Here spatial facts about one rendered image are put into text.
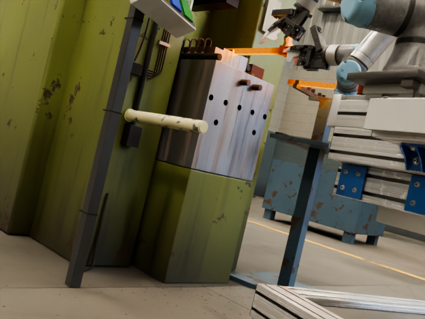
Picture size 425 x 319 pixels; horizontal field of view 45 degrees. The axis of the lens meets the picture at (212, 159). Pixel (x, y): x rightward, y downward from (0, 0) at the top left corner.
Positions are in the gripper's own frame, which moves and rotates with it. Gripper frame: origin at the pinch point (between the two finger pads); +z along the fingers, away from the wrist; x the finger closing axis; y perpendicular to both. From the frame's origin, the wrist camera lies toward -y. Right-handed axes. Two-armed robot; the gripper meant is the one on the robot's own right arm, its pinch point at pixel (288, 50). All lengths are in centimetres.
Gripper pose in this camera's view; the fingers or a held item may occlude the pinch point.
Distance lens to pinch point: 204.9
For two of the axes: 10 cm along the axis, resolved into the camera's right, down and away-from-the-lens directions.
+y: -2.2, 9.8, -0.1
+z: -6.8, -1.4, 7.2
